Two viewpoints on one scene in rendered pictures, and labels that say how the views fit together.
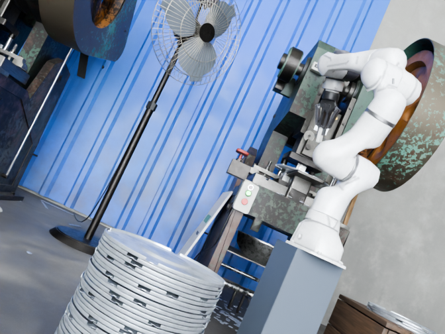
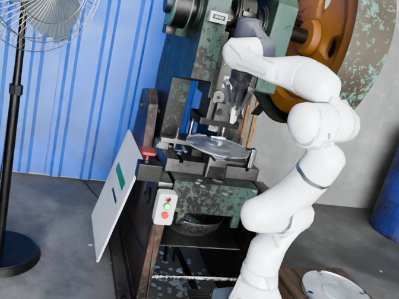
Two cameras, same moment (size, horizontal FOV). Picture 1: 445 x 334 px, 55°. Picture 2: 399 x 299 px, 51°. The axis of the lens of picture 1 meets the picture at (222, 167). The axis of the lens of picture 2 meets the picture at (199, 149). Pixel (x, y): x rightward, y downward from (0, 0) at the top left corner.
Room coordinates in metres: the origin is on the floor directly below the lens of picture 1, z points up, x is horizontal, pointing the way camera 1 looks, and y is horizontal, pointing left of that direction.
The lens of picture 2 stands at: (0.43, 0.25, 1.28)
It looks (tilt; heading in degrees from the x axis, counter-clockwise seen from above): 17 degrees down; 342
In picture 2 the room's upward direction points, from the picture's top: 14 degrees clockwise
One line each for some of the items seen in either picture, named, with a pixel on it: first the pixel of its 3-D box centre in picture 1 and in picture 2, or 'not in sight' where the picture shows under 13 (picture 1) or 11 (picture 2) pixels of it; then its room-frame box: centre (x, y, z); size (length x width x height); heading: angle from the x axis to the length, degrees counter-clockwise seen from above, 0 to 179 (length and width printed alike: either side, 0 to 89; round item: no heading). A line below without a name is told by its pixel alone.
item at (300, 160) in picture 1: (301, 164); (213, 121); (2.25, -0.38, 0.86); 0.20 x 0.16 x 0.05; 92
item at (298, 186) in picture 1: (299, 188); (217, 164); (2.07, -0.38, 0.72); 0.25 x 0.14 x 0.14; 2
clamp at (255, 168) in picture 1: (265, 169); (174, 137); (2.24, -0.21, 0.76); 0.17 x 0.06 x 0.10; 92
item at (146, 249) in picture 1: (165, 256); not in sight; (0.97, 0.03, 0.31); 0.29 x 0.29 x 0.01
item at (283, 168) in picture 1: (302, 176); (218, 146); (2.12, -0.38, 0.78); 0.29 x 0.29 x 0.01
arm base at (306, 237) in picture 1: (322, 236); (262, 293); (1.44, -0.40, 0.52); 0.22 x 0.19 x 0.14; 13
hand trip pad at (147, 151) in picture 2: (240, 158); (146, 158); (2.00, -0.06, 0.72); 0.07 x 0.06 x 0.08; 2
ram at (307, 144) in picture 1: (316, 134); (225, 86); (2.20, -0.38, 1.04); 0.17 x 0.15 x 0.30; 2
